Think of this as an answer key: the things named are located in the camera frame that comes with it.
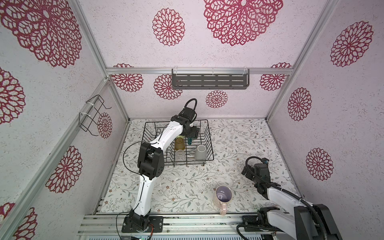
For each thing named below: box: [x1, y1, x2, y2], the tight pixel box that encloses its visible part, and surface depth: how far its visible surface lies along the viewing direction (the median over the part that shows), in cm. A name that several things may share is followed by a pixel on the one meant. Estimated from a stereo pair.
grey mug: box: [189, 144, 208, 161], surface depth 91 cm
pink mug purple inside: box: [214, 185, 233, 216], surface depth 76 cm
